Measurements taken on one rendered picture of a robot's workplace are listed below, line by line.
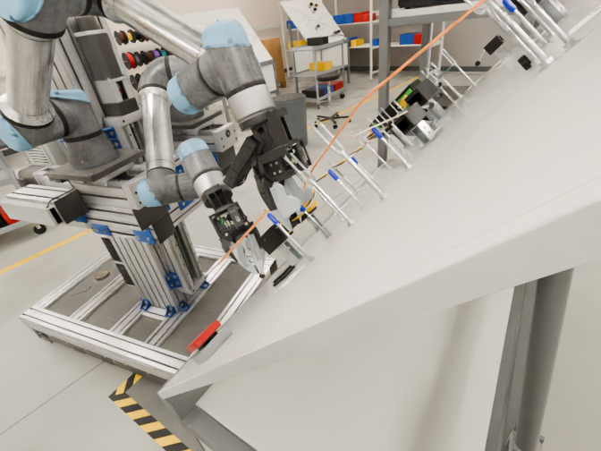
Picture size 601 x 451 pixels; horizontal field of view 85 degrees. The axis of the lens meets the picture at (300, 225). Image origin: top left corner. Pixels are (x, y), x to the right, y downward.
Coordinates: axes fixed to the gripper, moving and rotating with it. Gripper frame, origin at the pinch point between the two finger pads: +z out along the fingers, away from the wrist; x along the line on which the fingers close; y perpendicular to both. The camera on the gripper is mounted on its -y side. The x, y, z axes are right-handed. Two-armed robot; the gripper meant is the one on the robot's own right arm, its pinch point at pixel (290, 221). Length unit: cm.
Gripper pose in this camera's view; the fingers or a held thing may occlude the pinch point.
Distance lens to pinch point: 64.1
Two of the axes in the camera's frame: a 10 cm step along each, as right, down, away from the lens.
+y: 8.3, -2.0, -5.2
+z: 3.7, 9.0, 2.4
